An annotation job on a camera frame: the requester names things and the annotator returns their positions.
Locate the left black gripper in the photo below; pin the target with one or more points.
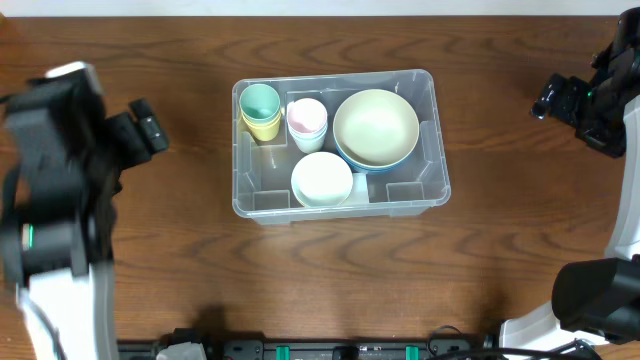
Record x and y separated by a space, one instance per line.
126 138

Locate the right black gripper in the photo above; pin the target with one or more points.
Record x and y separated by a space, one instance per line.
564 100

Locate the yellow cup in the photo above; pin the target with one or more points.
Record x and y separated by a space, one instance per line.
260 122
265 132

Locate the mint green cup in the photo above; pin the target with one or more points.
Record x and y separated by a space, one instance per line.
260 101

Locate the light blue cup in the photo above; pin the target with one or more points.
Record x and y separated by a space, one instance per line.
308 136

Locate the pink cup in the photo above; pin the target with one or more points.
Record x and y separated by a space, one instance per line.
306 115

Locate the cream white cup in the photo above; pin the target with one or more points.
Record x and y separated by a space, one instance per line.
309 145

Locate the light grey bowl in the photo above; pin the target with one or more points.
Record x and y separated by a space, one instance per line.
330 200

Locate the white bowl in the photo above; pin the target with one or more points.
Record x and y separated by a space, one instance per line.
322 173

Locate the dark blue bowl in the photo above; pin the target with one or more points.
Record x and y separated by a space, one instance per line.
350 161
371 171

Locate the large beige bowl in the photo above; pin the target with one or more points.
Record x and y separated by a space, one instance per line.
376 127

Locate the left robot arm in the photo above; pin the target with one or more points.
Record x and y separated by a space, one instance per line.
57 214

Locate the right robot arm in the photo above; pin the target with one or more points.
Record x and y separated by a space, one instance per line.
593 302

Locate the clear plastic storage container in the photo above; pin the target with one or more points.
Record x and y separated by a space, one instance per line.
261 171

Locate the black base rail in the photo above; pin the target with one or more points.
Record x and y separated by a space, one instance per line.
189 344

